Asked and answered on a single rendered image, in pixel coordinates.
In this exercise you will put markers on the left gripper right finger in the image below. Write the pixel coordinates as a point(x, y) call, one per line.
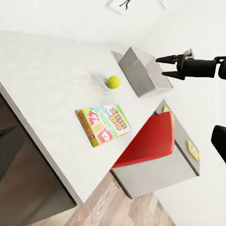
point(218, 139)

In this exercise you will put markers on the jigsaw puzzle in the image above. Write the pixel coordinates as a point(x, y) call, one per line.
point(165, 110)
point(193, 151)

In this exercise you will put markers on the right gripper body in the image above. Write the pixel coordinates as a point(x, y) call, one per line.
point(189, 67)

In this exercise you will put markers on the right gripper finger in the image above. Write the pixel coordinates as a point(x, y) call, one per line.
point(173, 74)
point(168, 59)

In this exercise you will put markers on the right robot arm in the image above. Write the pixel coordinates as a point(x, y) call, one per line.
point(188, 66)

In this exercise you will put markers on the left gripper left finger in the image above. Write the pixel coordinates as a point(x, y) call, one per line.
point(11, 141)

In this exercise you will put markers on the board game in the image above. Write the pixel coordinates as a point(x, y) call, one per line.
point(104, 123)

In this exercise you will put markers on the tennis ball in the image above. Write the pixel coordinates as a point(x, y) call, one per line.
point(113, 82)

